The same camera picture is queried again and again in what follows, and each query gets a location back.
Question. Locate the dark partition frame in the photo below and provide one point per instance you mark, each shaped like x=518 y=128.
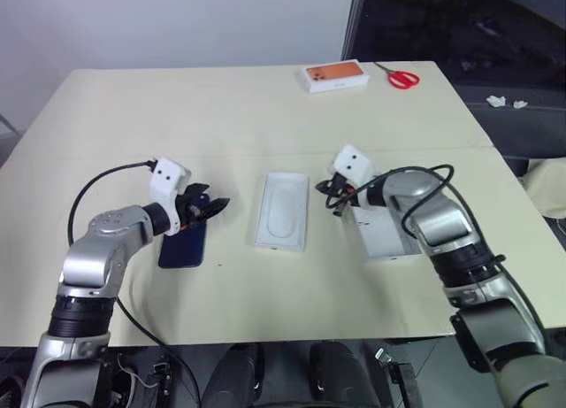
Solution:
x=354 y=20

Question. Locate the white box with orange picture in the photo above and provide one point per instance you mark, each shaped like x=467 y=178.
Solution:
x=334 y=77

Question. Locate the dark blue phone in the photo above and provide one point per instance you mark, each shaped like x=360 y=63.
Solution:
x=183 y=248

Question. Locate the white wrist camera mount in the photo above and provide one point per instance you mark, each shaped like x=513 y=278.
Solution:
x=351 y=162
x=167 y=176

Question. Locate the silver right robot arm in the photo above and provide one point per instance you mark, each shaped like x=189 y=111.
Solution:
x=446 y=231

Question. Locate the beige cushioned seat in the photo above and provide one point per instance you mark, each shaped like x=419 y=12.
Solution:
x=548 y=184

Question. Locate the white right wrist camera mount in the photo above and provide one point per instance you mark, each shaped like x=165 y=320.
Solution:
x=351 y=162

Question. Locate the white crumpled paper scrap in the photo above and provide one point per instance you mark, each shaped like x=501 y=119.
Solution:
x=496 y=101
x=520 y=103

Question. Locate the white phone box lid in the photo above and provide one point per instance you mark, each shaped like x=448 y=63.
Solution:
x=380 y=235

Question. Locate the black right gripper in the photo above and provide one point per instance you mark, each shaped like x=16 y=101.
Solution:
x=341 y=187

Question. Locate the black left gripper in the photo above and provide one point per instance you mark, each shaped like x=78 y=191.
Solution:
x=191 y=211

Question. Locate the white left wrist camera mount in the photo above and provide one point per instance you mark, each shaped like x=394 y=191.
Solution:
x=167 y=176

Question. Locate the white phone box base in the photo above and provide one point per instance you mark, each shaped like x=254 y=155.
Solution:
x=279 y=213

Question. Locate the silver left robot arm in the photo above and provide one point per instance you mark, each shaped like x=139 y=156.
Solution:
x=110 y=231

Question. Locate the black metal bracket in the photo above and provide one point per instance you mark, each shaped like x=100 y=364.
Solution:
x=398 y=377

